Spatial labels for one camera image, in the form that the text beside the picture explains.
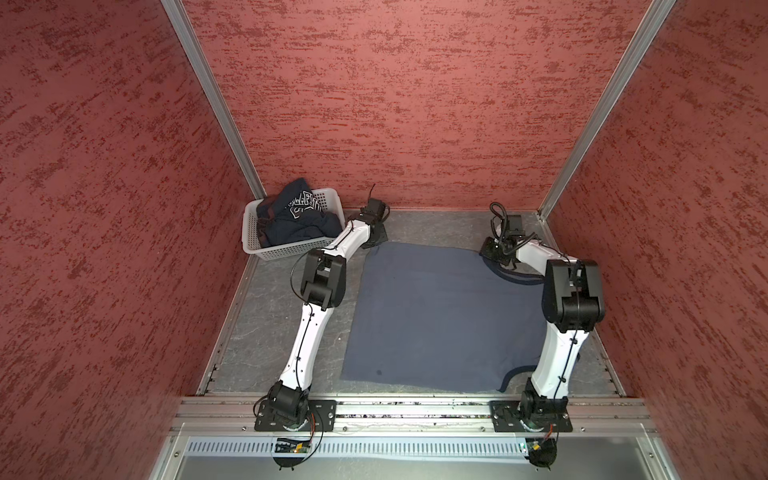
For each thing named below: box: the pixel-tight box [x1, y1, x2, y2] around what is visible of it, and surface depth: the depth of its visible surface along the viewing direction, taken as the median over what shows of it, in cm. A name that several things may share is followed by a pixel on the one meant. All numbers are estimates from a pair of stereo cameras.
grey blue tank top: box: [341, 242, 548, 392], surface depth 90 cm
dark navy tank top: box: [256, 178, 343, 245], surface depth 109 cm
